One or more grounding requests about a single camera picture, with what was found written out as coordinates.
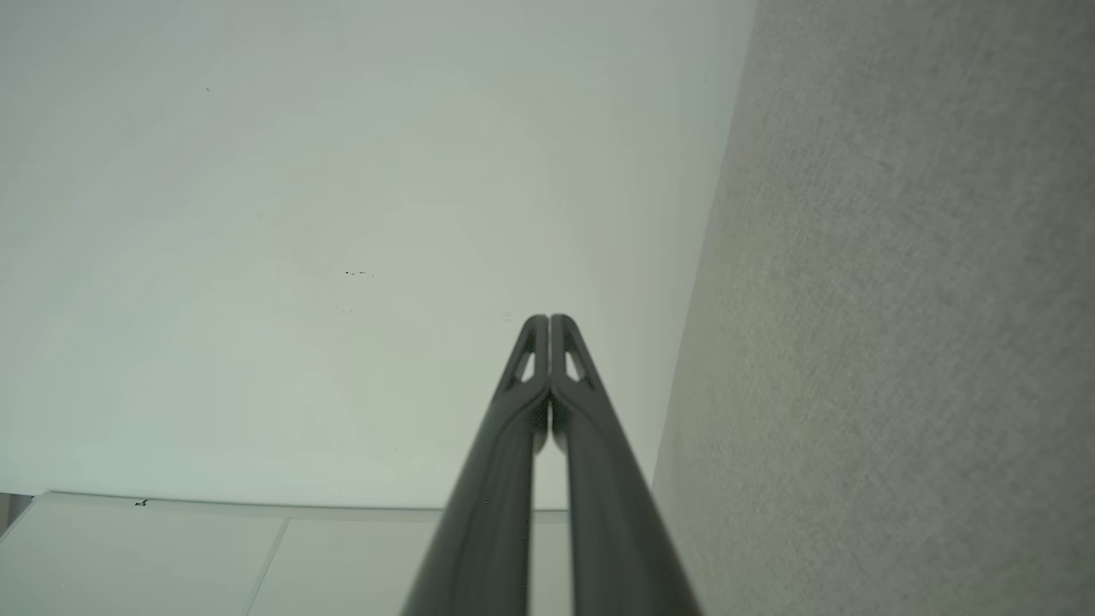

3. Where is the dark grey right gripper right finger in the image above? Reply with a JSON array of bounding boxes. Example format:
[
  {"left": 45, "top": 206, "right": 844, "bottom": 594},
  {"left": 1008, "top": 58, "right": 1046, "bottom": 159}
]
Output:
[{"left": 550, "top": 314, "right": 702, "bottom": 616}]

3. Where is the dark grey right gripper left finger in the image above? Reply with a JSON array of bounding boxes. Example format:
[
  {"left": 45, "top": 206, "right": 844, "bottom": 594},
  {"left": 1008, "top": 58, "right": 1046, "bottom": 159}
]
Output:
[{"left": 402, "top": 314, "right": 550, "bottom": 616}]

